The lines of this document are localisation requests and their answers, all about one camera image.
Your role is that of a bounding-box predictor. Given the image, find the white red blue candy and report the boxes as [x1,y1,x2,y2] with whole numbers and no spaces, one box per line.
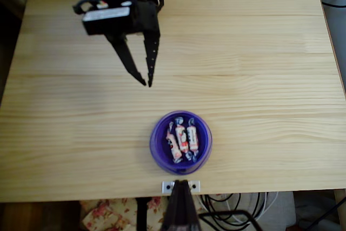
[186,117,201,163]
[174,116,193,162]
[165,121,183,164]

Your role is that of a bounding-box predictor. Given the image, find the purple plastic bowl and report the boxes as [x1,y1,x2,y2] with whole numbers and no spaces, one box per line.
[149,110,213,175]

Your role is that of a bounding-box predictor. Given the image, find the floral patterned cloth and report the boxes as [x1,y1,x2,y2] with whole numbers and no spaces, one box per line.
[80,197,174,231]

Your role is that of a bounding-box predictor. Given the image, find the black table clamp leg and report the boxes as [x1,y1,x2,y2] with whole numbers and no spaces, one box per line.
[135,197,149,231]

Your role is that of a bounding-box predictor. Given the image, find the black wrist camera silver label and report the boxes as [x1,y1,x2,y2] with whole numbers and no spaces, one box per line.
[82,5,134,36]

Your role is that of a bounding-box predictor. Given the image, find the silver metal mounting bracket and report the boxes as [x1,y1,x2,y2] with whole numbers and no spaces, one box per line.
[161,180,201,194]

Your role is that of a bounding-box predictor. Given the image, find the black camera pole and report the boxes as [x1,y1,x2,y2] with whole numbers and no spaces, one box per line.
[160,179,202,231]

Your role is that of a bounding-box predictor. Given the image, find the black cable loop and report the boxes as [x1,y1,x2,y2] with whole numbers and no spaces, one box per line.
[204,193,261,226]

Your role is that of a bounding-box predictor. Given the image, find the black thin cable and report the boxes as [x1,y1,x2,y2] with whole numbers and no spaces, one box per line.
[321,0,346,9]

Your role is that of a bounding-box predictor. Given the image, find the white cable loop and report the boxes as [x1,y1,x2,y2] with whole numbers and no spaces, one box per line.
[198,192,280,223]

